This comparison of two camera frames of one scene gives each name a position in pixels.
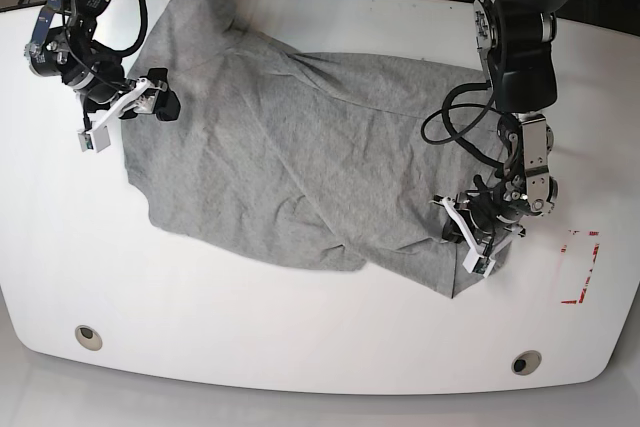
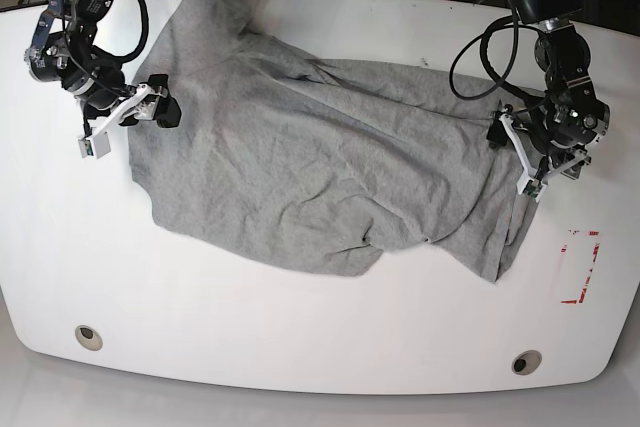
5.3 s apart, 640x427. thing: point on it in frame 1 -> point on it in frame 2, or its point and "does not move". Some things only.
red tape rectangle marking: (591, 269) does not move
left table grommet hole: (88, 337) does not move
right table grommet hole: (526, 362) does not move
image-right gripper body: (488, 220) -> (526, 172)
